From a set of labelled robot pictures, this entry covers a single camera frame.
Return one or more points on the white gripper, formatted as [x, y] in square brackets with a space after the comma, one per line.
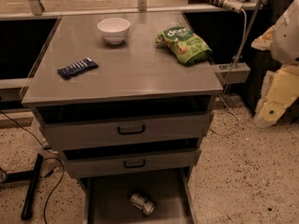
[287, 39]

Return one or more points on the silver 7up soda can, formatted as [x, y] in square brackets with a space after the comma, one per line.
[143, 203]

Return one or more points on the top grey drawer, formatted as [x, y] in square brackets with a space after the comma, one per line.
[133, 130]

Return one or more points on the grey drawer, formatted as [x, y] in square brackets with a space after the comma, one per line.
[134, 163]
[133, 130]

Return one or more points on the grey drawer cabinet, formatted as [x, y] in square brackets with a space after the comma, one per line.
[134, 79]

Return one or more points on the middle grey drawer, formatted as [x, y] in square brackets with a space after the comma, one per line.
[134, 163]

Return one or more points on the bottom open drawer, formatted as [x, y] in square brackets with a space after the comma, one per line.
[156, 197]

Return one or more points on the dark cabinet at right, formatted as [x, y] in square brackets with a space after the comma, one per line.
[261, 87]

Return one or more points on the green chip bag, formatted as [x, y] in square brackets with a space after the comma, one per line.
[188, 47]

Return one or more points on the white ceramic bowl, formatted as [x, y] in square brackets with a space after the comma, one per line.
[114, 30]

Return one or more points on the dark blue snack bar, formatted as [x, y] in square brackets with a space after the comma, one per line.
[77, 68]

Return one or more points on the black floor stand base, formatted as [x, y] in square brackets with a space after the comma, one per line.
[32, 176]

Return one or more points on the grey side bracket shelf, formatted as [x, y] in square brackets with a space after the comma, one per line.
[228, 75]

